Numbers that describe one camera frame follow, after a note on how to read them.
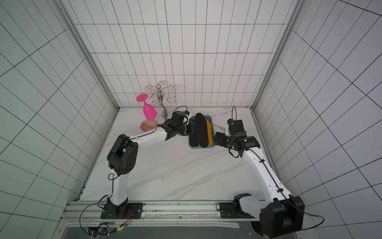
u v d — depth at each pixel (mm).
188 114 867
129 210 712
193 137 926
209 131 1025
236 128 588
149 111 932
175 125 742
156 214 727
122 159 517
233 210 724
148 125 1067
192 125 812
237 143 543
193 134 837
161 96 878
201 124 939
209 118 1102
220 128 1071
